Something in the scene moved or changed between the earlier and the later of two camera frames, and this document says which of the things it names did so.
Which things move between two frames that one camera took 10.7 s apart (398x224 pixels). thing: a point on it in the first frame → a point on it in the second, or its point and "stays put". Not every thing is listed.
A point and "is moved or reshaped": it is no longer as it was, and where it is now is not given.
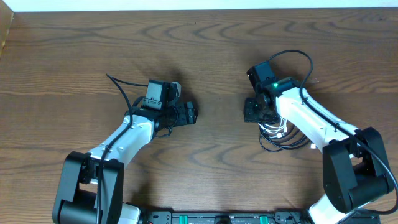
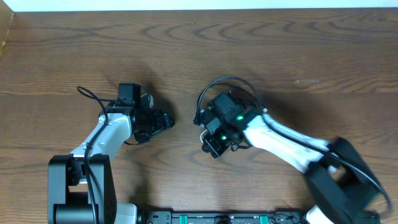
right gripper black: [250, 110] → [210, 146]
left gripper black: [189, 112] → [168, 120]
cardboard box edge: [6, 18] stays put
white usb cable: [280, 130] is moved or reshaped
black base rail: [226, 217] stays put
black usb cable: [270, 144] is moved or reshaped
